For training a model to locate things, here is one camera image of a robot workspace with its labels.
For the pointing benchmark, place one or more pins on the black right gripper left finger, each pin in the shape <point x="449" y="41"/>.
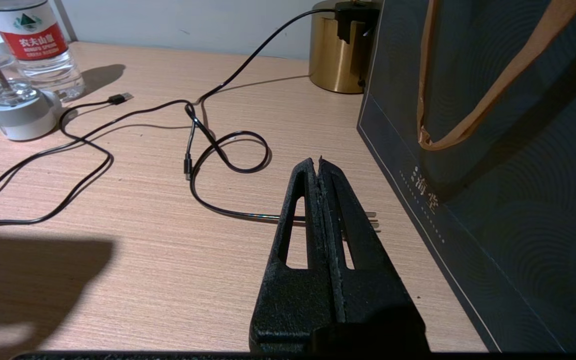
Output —
<point x="293" y="300"/>

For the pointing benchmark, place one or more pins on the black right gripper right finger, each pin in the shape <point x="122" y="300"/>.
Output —
<point x="373" y="300"/>

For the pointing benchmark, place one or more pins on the brass desk lamp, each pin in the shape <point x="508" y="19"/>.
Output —
<point x="335" y="60"/>

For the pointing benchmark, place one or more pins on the water bottle red cap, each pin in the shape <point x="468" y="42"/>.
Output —
<point x="33" y="40"/>

